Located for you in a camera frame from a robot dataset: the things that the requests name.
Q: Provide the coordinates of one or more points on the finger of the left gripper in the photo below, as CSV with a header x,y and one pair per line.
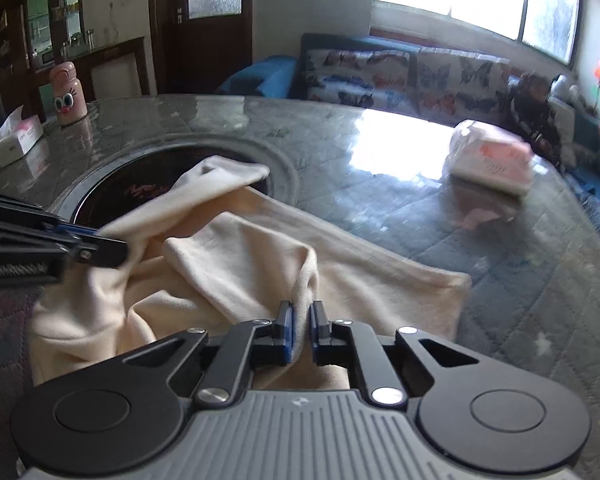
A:
x,y
23,215
94,250

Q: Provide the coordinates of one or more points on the butterfly pattern sofa cushion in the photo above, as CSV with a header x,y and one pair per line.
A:
x,y
379,80

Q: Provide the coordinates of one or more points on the dark wooden cabinet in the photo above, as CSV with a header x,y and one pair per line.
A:
x,y
107,40

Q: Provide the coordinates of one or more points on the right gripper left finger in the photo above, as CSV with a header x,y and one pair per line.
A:
x,y
118,414

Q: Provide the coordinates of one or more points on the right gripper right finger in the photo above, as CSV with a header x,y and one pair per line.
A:
x,y
480,412

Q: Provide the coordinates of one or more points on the white tissue box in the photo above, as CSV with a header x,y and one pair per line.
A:
x,y
18,136

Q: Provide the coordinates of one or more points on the dark wooden door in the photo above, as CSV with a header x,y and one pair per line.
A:
x,y
198,44

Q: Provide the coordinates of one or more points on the round black table hotplate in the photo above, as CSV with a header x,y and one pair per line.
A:
x,y
136,175

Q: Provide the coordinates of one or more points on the dark jacket on sofa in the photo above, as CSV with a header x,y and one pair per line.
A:
x,y
532,117

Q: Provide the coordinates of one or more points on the blue sofa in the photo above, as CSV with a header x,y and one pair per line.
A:
x,y
281,77

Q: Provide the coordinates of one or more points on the cream sweatshirt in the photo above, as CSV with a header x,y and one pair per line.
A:
x,y
213,252

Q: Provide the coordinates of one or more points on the pink cartoon thermos bottle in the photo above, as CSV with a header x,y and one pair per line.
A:
x,y
68,97

